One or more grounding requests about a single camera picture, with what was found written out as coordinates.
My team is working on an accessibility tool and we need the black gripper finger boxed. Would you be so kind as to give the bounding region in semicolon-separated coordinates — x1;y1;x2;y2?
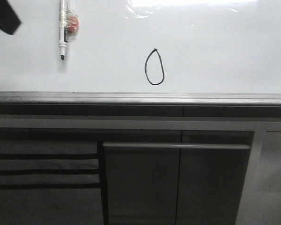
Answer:
0;0;21;35

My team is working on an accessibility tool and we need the white whiteboard marker pen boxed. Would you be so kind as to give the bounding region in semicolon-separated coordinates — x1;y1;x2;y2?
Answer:
59;0;68;60

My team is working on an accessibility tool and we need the red magnet taped to marker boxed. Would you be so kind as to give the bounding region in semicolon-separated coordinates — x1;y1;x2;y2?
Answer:
67;10;80;42

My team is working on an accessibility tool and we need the grey whiteboard marker tray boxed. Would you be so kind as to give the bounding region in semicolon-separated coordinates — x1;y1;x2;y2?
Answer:
0;91;281;107

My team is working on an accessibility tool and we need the white whiteboard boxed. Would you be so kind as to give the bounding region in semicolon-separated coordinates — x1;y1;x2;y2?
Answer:
0;0;281;94

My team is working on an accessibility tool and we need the grey drawer unit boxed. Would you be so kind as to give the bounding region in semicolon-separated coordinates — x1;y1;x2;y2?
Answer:
0;139;109;225

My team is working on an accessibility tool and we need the grey cabinet with doors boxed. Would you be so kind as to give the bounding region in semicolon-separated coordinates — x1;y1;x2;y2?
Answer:
103;130;253;225

